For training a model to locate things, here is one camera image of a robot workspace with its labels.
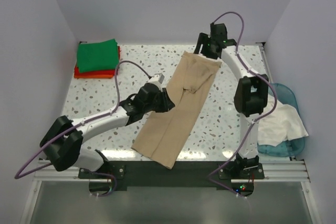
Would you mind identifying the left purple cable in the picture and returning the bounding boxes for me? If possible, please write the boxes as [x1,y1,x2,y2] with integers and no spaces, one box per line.
[14,60,158,197]

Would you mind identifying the white cloth in bin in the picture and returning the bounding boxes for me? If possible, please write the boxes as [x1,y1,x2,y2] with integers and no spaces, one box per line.
[258,101,309,146]

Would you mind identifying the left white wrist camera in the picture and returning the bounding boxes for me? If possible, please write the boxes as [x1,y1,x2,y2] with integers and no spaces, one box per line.
[148,73,165,89]

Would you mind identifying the folded orange t shirt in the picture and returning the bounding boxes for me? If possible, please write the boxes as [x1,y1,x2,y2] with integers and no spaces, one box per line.
[74,73,114,79]

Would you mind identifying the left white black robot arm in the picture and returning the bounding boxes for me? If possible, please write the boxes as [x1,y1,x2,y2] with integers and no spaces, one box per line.
[40,83,175,178]

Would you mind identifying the clear blue plastic bin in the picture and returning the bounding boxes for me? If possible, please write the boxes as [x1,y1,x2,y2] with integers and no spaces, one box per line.
[257,83,306,157]

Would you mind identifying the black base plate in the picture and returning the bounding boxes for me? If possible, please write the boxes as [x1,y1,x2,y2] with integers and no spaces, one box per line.
[78,159,265,196]

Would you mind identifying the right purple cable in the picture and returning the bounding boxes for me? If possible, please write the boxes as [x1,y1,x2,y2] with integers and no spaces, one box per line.
[207,11,278,191]

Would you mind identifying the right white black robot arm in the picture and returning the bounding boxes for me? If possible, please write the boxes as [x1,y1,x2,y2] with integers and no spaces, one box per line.
[194,22,268,178]

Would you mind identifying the purple cable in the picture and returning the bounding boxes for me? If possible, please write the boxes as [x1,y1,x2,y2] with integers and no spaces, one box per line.
[14,60,158,197]
[207,11,278,191]

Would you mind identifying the folded green t shirt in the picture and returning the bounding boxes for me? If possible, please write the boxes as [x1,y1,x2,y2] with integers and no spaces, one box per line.
[76,39,118,73]

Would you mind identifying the folded red t shirt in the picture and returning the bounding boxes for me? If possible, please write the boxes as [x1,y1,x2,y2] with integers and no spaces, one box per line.
[73,46,121,77]

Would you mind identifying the beige t shirt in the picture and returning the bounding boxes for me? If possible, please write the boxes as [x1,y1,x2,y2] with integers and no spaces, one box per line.
[132,52,222,169]

